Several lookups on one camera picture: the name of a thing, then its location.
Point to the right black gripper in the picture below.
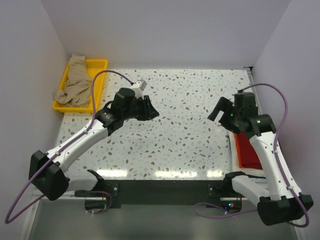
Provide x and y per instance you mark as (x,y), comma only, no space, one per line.
(223,104)

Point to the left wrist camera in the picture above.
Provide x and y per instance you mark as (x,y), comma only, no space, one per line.
(138,88)

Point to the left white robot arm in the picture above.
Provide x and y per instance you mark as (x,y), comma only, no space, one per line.
(47,170)

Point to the yellow plastic tray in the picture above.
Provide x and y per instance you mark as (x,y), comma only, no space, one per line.
(93,66)

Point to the orange folded t shirt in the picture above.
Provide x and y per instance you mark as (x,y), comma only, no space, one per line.
(240,160)

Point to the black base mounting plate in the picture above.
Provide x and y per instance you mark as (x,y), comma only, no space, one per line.
(118,193)

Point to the aluminium frame rail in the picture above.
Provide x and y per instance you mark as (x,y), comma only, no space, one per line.
(65,196)

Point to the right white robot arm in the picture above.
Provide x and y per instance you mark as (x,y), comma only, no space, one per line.
(283,200)

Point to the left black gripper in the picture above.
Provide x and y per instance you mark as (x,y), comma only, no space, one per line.
(149,111)

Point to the beige crumpled t shirt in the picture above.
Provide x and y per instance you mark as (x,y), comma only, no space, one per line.
(77,88)

